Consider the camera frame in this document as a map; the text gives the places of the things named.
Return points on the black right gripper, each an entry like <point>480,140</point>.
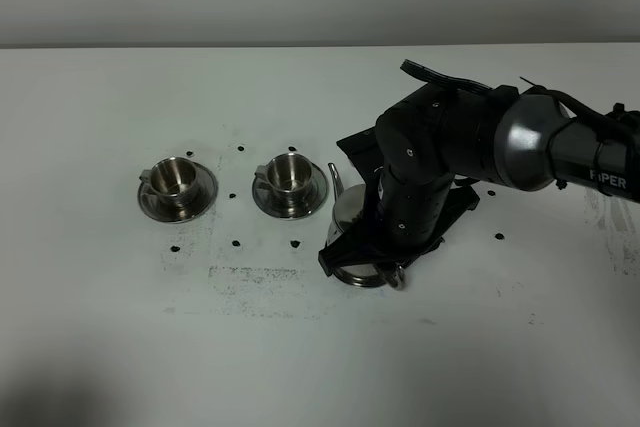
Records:
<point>408,161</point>

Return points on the stainless steel teapot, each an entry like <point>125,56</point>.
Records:
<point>347,208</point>

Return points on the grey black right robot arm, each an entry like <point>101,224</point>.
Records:
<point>546,136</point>

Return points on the steel saucer under right cup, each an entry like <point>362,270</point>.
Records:
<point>268,203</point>

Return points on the steel saucer under cup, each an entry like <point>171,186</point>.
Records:
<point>268,203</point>
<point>205,198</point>

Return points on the steel right teacup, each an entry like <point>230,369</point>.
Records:
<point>287,178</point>

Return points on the steel teacup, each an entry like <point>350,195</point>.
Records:
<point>287,178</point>
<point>174,181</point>

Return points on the steel saucer under left cup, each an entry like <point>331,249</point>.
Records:
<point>205,198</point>

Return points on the steel left teacup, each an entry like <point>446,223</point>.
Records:
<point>174,181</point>

